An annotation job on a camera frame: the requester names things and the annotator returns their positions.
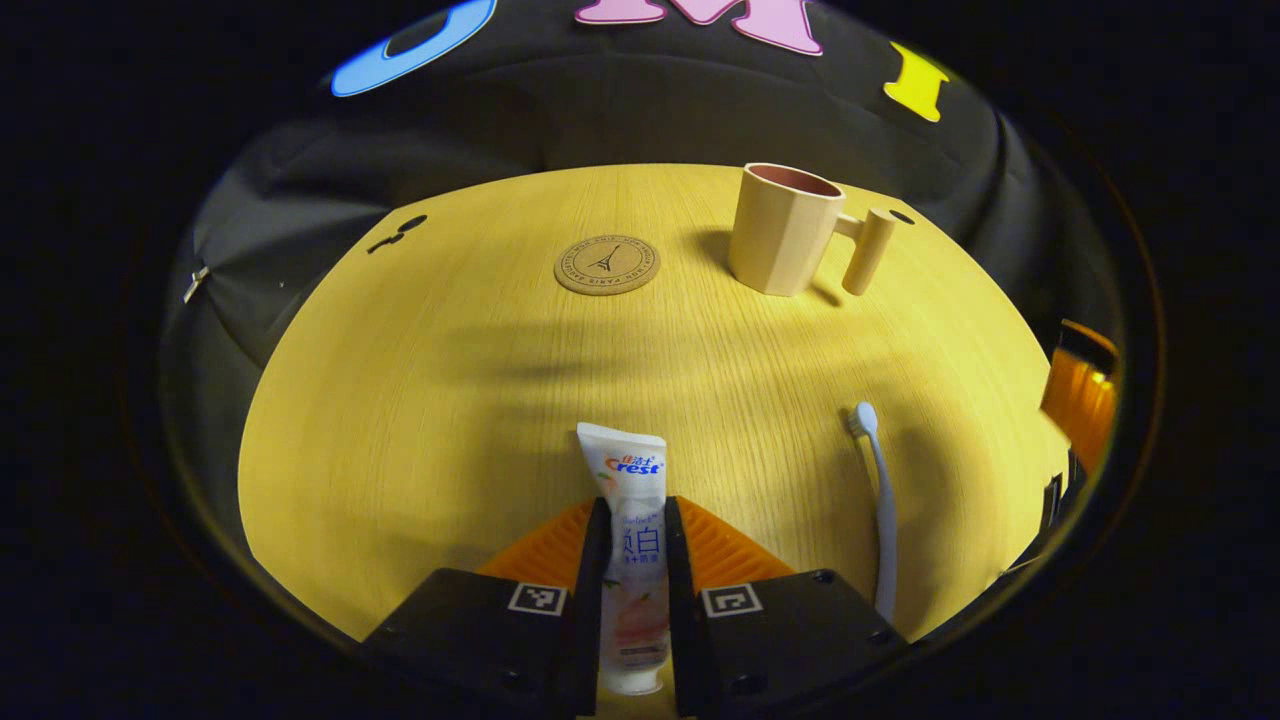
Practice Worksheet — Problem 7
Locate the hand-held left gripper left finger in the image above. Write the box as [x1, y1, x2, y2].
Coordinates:
[360, 497, 613, 716]

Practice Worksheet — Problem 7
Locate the white toothpaste tube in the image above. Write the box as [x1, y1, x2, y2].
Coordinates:
[577, 422, 673, 696]

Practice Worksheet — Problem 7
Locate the round cork coaster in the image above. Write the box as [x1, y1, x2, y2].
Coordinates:
[554, 235, 661, 296]

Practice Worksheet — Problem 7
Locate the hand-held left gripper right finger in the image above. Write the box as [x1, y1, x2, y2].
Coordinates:
[665, 495, 906, 716]

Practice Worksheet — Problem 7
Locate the beige cup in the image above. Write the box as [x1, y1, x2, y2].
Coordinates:
[727, 163, 898, 298]

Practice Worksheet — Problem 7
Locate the light blue toothbrush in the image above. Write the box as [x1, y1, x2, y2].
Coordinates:
[848, 402, 899, 623]

